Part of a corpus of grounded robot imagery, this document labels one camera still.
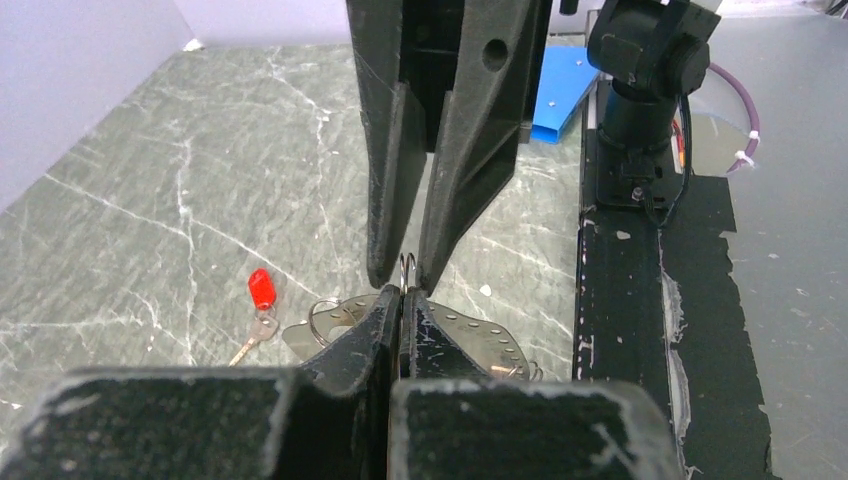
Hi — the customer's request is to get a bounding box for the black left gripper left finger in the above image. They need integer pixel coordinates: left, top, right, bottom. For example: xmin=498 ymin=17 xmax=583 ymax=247
xmin=1 ymin=285 xmax=402 ymax=479

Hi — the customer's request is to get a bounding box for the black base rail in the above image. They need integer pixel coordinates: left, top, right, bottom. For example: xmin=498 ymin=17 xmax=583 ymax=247
xmin=572 ymin=81 xmax=774 ymax=479

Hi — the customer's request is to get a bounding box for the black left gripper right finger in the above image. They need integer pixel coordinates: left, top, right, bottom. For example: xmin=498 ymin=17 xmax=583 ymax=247
xmin=390 ymin=289 xmax=683 ymax=479

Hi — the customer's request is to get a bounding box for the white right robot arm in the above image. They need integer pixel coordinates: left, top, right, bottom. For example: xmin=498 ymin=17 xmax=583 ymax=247
xmin=346 ymin=1 xmax=720 ymax=291

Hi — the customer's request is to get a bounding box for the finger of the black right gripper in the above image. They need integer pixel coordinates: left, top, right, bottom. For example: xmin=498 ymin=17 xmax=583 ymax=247
xmin=418 ymin=1 xmax=544 ymax=293
xmin=346 ymin=1 xmax=427 ymax=288

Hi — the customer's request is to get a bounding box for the silver key with red tag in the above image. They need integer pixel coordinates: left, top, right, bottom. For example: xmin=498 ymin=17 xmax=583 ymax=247
xmin=228 ymin=310 xmax=279 ymax=367

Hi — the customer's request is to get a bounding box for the blue foam pad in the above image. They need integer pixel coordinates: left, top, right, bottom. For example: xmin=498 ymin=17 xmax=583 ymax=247
xmin=531 ymin=46 xmax=598 ymax=144

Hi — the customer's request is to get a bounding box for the red key tag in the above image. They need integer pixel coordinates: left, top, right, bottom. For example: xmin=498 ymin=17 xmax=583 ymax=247
xmin=247 ymin=268 xmax=277 ymax=311

